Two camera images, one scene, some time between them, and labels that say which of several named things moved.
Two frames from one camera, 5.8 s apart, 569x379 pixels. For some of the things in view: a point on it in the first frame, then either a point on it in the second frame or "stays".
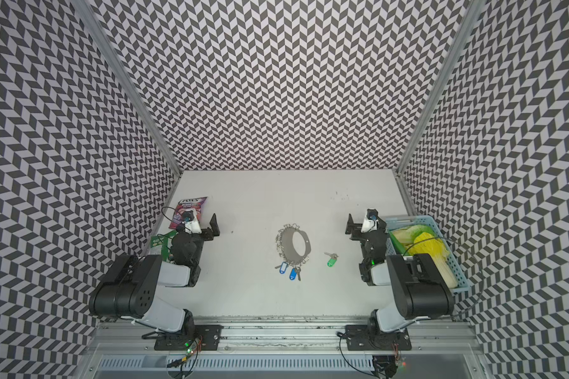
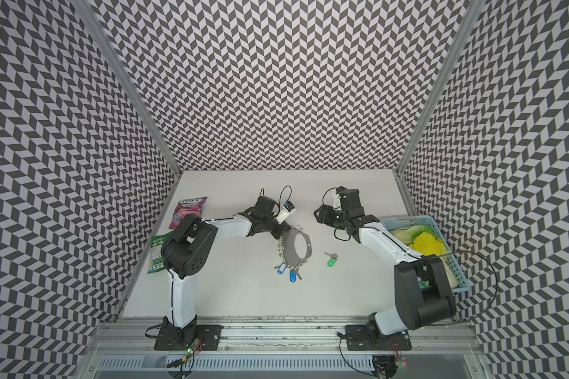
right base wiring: (384, 366) stays
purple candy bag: (182, 205) stays
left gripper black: (206, 232) → (282, 230)
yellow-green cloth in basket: (420, 239) stays
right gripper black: (355, 227) → (325, 215)
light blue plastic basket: (459, 273) stays
